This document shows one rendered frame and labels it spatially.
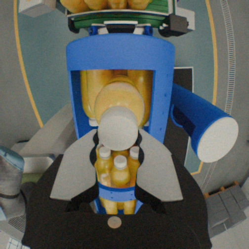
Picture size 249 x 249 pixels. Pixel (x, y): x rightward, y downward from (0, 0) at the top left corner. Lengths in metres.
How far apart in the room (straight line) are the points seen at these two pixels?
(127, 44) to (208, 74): 1.64
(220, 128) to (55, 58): 1.65
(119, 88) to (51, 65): 1.55
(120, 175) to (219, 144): 0.53
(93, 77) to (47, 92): 1.47
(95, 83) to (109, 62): 0.11
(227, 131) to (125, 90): 0.63
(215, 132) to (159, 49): 0.50
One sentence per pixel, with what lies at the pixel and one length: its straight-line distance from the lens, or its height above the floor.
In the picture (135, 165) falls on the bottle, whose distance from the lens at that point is 0.45.
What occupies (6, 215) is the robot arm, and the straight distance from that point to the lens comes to 0.52.
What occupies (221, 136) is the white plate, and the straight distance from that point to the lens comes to 0.71.
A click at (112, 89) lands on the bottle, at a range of 0.16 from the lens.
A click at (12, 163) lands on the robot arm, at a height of 1.27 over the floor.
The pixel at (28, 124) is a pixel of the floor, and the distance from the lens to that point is 2.18.
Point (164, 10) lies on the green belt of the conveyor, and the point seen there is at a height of 0.90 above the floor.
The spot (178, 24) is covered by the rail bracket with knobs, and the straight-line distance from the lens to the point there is 0.52.
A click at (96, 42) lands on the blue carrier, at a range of 0.24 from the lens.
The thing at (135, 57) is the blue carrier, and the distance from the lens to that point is 0.23.
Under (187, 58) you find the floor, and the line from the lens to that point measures 1.65.
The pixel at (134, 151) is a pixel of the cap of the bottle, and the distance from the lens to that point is 0.44.
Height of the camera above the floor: 1.46
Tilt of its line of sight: 62 degrees down
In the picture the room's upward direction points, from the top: 179 degrees clockwise
